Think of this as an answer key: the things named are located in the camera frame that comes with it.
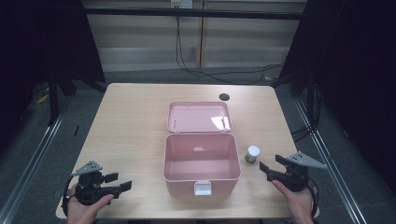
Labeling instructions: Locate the white wall outlet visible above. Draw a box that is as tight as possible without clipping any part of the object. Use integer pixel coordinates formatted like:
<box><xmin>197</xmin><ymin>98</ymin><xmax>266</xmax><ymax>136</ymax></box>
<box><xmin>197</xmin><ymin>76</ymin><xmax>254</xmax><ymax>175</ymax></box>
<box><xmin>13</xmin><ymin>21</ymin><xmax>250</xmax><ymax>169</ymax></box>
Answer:
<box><xmin>170</xmin><ymin>0</ymin><xmax>194</xmax><ymax>9</ymax></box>

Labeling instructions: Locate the person's left hand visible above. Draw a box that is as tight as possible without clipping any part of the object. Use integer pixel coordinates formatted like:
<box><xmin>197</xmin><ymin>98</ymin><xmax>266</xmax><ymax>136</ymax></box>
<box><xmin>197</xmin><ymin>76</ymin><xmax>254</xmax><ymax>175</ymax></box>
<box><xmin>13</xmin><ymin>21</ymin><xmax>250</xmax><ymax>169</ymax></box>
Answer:
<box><xmin>66</xmin><ymin>183</ymin><xmax>115</xmax><ymax>224</ymax></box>

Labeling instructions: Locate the metal floor rail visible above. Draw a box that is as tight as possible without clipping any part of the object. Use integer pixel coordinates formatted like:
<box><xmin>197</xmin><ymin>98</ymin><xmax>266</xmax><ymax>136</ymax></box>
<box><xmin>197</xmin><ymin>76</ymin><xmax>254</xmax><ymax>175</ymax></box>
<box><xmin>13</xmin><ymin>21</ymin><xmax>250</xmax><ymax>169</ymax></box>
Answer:
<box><xmin>293</xmin><ymin>98</ymin><xmax>370</xmax><ymax>224</ymax></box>
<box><xmin>0</xmin><ymin>102</ymin><xmax>73</xmax><ymax>224</ymax></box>

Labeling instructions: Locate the pink plastic box with lid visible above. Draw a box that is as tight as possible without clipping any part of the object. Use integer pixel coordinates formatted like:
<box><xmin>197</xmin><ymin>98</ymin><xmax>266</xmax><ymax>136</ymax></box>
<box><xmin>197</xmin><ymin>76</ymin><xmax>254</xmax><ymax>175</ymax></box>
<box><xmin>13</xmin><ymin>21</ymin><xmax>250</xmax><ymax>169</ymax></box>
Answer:
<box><xmin>162</xmin><ymin>101</ymin><xmax>243</xmax><ymax>197</ymax></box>

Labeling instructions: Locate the black horizontal frame bar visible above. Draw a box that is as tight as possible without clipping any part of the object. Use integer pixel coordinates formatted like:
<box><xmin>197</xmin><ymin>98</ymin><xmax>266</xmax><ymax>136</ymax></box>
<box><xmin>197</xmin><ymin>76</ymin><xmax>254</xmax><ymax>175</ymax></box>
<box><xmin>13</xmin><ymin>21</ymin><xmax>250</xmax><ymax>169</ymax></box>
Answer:
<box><xmin>83</xmin><ymin>7</ymin><xmax>308</xmax><ymax>21</ymax></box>

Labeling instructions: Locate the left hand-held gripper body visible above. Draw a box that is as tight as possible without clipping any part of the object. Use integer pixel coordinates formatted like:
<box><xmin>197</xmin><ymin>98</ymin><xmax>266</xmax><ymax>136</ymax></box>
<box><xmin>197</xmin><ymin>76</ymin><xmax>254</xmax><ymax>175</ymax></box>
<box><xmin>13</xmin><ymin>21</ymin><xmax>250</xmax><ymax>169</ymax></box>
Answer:
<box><xmin>71</xmin><ymin>160</ymin><xmax>121</xmax><ymax>206</ymax></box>

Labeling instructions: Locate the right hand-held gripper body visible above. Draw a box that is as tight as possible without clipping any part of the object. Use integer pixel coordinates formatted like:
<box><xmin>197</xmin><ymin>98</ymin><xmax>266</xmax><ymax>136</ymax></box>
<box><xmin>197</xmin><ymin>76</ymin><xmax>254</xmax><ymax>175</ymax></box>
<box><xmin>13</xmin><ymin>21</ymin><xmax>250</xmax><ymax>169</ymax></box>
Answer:
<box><xmin>266</xmin><ymin>150</ymin><xmax>328</xmax><ymax>192</ymax></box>

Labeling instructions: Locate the black cable on floor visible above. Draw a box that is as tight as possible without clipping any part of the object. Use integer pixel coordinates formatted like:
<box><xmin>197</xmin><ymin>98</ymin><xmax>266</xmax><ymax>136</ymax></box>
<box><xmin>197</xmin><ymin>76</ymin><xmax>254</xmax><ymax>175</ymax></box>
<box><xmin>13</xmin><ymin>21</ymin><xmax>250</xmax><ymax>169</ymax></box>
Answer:
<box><xmin>175</xmin><ymin>14</ymin><xmax>285</xmax><ymax>86</ymax></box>

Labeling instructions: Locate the dark curtain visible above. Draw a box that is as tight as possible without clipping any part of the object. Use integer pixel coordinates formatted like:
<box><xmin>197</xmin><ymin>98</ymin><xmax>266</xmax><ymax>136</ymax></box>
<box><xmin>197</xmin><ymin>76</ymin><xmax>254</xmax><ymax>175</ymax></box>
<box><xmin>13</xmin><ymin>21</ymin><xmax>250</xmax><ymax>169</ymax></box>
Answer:
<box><xmin>278</xmin><ymin>0</ymin><xmax>396</xmax><ymax>194</ymax></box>

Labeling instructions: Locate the person's right hand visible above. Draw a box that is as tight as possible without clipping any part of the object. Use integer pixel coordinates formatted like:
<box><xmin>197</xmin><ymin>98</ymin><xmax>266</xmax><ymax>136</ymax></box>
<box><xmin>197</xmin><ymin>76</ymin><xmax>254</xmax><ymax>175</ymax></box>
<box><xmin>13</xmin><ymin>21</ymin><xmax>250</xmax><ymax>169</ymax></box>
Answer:
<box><xmin>271</xmin><ymin>179</ymin><xmax>316</xmax><ymax>224</ymax></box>

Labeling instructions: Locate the bundle of black floor cables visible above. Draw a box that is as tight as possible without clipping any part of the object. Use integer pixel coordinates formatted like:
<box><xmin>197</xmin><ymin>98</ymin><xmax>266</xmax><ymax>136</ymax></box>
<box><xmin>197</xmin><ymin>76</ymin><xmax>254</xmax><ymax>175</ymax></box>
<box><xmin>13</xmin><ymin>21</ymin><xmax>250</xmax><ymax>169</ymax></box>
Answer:
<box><xmin>290</xmin><ymin>123</ymin><xmax>316</xmax><ymax>143</ymax></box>

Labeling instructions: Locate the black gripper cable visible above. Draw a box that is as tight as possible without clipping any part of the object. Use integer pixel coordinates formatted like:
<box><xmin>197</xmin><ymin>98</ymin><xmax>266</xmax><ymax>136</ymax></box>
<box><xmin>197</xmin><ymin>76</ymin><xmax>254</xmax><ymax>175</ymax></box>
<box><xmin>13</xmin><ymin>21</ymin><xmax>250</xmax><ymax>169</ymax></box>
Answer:
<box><xmin>61</xmin><ymin>175</ymin><xmax>77</xmax><ymax>217</ymax></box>
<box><xmin>307</xmin><ymin>185</ymin><xmax>320</xmax><ymax>219</ymax></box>

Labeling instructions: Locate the yellow tape scrap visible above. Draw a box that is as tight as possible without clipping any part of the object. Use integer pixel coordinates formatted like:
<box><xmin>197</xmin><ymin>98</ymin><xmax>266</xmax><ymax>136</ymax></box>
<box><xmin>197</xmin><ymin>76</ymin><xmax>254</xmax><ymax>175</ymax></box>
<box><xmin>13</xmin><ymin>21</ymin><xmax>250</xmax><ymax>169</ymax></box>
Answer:
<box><xmin>35</xmin><ymin>92</ymin><xmax>50</xmax><ymax>105</ymax></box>

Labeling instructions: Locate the black stand leg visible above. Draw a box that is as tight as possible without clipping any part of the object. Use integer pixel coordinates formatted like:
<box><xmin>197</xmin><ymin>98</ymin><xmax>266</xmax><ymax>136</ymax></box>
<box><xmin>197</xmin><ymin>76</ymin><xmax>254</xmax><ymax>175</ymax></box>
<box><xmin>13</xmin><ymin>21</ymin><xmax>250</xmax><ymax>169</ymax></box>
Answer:
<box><xmin>47</xmin><ymin>79</ymin><xmax>61</xmax><ymax>127</ymax></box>

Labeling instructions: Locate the small jar with white lid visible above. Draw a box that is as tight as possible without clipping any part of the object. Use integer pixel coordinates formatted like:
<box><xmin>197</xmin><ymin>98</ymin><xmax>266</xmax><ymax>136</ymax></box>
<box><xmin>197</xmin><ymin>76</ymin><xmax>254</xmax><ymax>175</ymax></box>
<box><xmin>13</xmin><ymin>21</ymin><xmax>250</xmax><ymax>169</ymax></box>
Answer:
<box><xmin>244</xmin><ymin>145</ymin><xmax>262</xmax><ymax>164</ymax></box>

